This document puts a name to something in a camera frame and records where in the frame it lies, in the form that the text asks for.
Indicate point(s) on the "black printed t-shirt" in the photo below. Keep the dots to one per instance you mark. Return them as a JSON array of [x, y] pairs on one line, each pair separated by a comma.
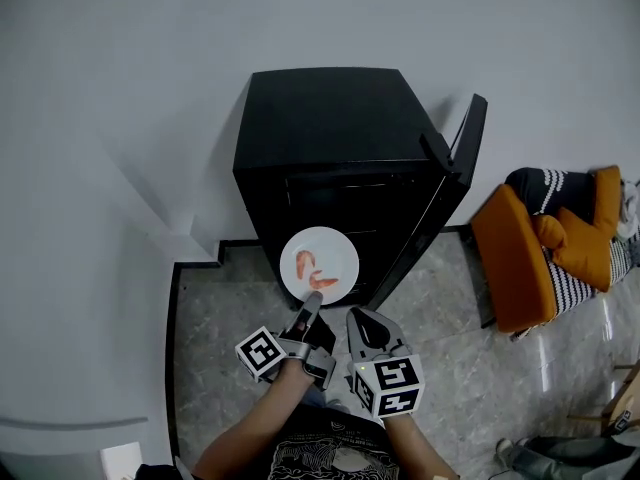
[[325, 448]]

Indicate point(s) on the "black cabinet fridge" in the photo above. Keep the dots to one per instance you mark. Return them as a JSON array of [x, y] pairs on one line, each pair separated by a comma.
[[330, 118]]

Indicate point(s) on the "white box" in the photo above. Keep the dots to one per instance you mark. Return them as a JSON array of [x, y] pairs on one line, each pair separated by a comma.
[[122, 463]]

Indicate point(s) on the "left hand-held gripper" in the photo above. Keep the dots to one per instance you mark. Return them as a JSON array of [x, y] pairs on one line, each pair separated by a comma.
[[262, 353]]

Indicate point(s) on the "round wooden side table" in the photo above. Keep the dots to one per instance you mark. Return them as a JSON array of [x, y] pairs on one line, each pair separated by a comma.
[[627, 398]]

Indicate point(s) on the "large orange cushion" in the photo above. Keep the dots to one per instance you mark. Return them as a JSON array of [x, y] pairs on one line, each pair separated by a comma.
[[585, 253]]

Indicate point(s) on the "orange sofa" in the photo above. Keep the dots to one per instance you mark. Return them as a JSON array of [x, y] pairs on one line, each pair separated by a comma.
[[510, 263]]

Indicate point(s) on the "person's right forearm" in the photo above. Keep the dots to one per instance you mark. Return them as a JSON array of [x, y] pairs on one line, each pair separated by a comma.
[[415, 448]]

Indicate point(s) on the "small orange cushion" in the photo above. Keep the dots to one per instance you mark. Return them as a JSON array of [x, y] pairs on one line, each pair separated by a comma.
[[549, 230]]

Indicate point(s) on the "white grey cloth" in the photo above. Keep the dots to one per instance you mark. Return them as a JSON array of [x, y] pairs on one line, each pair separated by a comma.
[[630, 208]]

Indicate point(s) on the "black white striped blanket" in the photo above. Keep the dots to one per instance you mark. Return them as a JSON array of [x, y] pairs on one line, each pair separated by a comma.
[[567, 288]]

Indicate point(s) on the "person's left forearm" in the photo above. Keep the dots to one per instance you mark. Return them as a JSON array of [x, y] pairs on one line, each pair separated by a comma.
[[250, 428]]

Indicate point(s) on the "person's grey shoe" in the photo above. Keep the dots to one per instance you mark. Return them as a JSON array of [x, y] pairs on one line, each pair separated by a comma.
[[339, 406]]

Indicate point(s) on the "black white striped cushion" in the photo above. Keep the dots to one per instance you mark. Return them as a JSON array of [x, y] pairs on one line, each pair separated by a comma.
[[540, 188]]

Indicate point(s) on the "person's blue jeans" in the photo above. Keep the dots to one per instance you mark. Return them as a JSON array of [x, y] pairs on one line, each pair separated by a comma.
[[312, 397]]

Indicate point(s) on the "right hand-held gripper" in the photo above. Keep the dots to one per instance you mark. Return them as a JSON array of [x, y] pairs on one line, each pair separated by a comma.
[[390, 385]]

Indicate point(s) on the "white round plate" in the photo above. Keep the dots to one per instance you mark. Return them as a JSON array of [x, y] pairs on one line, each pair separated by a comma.
[[335, 253]]

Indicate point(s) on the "black bag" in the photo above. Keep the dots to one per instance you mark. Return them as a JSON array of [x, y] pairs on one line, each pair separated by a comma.
[[160, 472]]

